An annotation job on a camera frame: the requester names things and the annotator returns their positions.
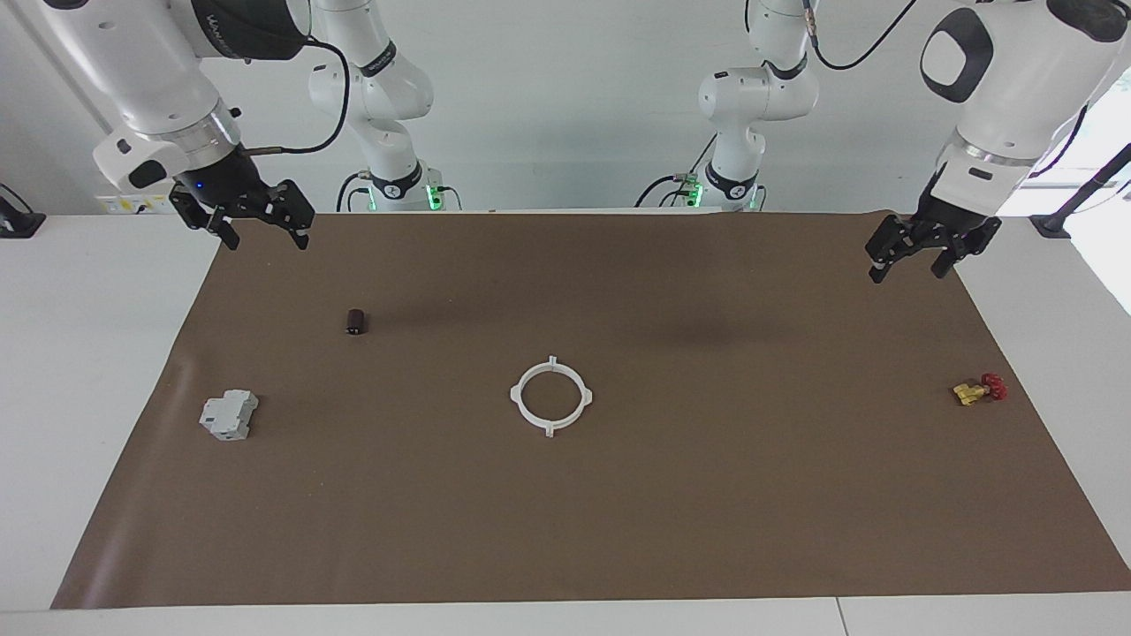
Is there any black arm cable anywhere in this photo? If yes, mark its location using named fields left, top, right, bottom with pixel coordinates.
left=243, top=34, right=353, bottom=157
left=800, top=0, right=1089, bottom=178

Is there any white wall cable duct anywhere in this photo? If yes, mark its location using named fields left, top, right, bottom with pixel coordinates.
left=7, top=0, right=116, bottom=142

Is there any grey circuit breaker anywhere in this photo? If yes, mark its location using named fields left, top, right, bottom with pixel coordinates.
left=199, top=390, right=260, bottom=443

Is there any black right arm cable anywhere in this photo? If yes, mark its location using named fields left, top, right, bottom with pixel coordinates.
left=243, top=34, right=353, bottom=157

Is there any brown table mat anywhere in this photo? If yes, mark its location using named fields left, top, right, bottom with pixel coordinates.
left=50, top=210, right=1131, bottom=610

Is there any white wall socket box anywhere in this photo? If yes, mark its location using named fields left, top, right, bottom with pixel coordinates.
left=95, top=190, right=178, bottom=216

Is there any black left base cable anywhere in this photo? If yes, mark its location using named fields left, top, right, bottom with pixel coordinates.
left=634, top=132, right=718, bottom=210

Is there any black right base cable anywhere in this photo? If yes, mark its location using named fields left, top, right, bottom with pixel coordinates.
left=335, top=170, right=374, bottom=214

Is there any black base cable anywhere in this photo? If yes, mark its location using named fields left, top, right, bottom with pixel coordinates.
left=634, top=132, right=718, bottom=210
left=335, top=170, right=374, bottom=214

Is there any brass valve red handle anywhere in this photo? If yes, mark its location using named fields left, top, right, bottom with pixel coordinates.
left=952, top=372, right=1009, bottom=408

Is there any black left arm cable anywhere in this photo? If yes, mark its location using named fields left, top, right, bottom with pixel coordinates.
left=800, top=0, right=1089, bottom=178

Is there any white half pipe clamp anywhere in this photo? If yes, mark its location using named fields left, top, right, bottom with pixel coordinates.
left=549, top=355, right=595, bottom=440
left=509, top=355, right=555, bottom=440

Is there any black stand with pole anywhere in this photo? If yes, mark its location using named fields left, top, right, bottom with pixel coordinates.
left=1029, top=141, right=1131, bottom=242

